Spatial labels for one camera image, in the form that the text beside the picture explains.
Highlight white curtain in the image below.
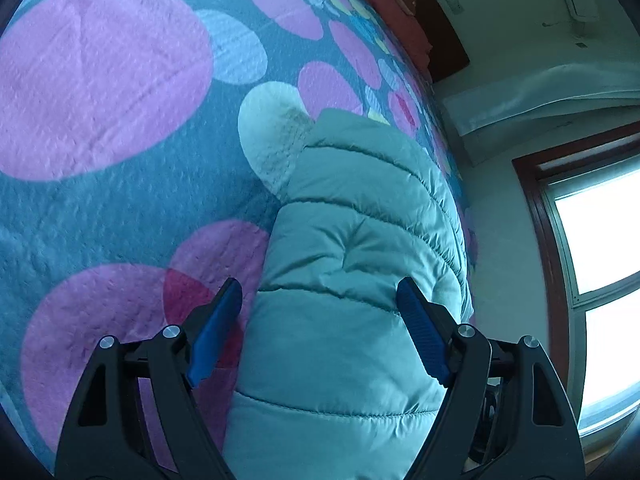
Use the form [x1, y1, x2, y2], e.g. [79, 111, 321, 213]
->
[442, 62, 640, 167]

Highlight brown-framed window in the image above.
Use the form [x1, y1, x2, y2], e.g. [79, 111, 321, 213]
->
[512, 132, 640, 456]

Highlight red pillow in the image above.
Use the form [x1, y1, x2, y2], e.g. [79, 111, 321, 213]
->
[327, 0, 433, 76]

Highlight circle-print bedspread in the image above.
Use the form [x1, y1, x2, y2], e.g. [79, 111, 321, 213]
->
[0, 0, 481, 476]

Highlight teal quilted down jacket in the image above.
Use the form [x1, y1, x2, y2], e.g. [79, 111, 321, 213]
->
[222, 107, 476, 480]

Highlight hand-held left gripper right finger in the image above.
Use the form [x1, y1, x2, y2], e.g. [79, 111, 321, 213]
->
[396, 276, 586, 480]

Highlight dark wooden headboard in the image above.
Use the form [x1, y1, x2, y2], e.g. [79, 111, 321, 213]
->
[405, 0, 471, 83]

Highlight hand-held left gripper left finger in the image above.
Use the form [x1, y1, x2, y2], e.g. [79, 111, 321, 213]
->
[54, 277, 244, 480]

